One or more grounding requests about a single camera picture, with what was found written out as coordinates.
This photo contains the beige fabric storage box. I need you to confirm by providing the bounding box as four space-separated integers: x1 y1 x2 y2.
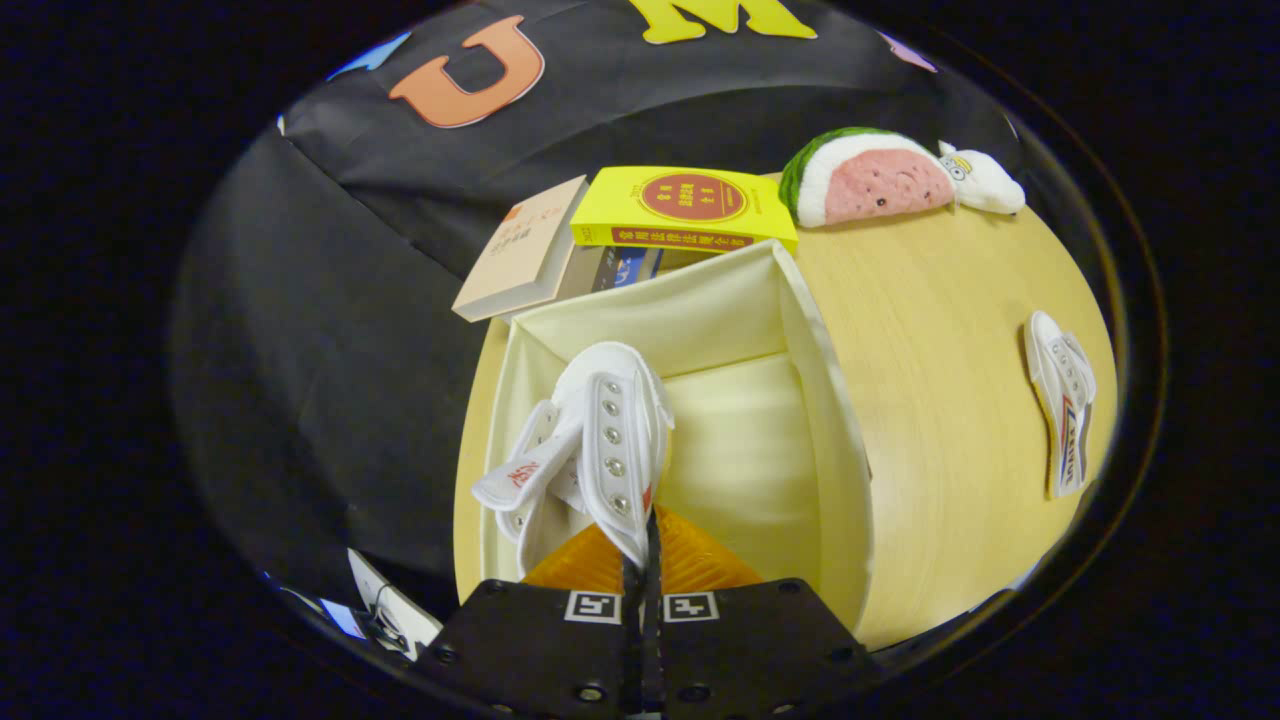
480 238 876 633

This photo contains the cream cover book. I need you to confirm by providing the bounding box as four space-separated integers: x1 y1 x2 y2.
452 176 589 323

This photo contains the watermelon slice plush toy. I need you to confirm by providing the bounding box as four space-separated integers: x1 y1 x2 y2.
778 127 956 229

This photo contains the black backdrop cloth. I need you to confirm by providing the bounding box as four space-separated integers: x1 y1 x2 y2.
170 0 1021 621

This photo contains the white plush toy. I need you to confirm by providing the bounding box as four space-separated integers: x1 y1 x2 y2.
937 140 1027 216

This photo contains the blue book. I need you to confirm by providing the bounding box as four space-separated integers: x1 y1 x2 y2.
590 246 666 293

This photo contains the yellow book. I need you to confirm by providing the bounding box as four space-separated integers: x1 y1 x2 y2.
570 166 799 254

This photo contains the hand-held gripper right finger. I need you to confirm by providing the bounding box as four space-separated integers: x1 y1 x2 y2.
650 505 881 720

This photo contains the white canvas shoe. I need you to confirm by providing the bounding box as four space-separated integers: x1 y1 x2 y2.
471 341 676 576
1023 310 1098 499

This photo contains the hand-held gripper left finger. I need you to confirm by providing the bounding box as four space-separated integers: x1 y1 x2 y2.
415 505 649 720

